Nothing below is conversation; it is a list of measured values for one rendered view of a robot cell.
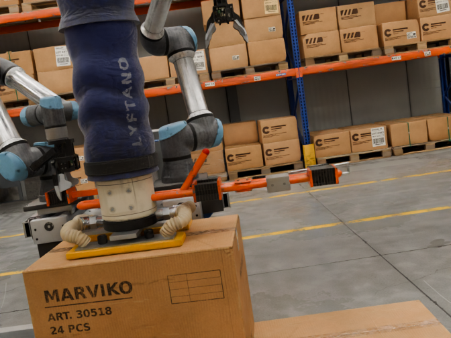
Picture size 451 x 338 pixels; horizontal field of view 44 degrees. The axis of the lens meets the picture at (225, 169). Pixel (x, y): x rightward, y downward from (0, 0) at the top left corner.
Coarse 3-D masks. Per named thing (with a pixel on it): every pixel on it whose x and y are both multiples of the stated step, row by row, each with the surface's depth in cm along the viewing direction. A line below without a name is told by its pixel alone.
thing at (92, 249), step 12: (108, 240) 168; (120, 240) 166; (132, 240) 164; (144, 240) 162; (156, 240) 161; (168, 240) 160; (180, 240) 159; (72, 252) 161; (84, 252) 161; (96, 252) 160; (108, 252) 160; (120, 252) 160
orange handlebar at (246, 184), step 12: (240, 180) 170; (252, 180) 172; (264, 180) 168; (300, 180) 167; (72, 192) 199; (84, 192) 199; (96, 192) 198; (156, 192) 173; (168, 192) 169; (180, 192) 169; (192, 192) 168; (84, 204) 171; (96, 204) 170
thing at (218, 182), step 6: (198, 180) 175; (204, 180) 175; (210, 180) 175; (216, 180) 175; (192, 186) 167; (198, 186) 166; (204, 186) 166; (210, 186) 166; (216, 186) 166; (198, 192) 167; (204, 192) 167; (210, 192) 167; (216, 192) 167; (222, 192) 173; (198, 198) 167; (204, 198) 167; (210, 198) 167; (216, 198) 166
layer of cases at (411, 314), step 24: (336, 312) 197; (360, 312) 194; (384, 312) 191; (408, 312) 188; (264, 336) 186; (288, 336) 183; (312, 336) 181; (336, 336) 178; (360, 336) 176; (384, 336) 174; (408, 336) 171; (432, 336) 169
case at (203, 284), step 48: (192, 240) 165; (240, 240) 184; (48, 288) 157; (96, 288) 156; (144, 288) 156; (192, 288) 155; (240, 288) 160; (48, 336) 159; (96, 336) 158; (144, 336) 158; (192, 336) 157; (240, 336) 156
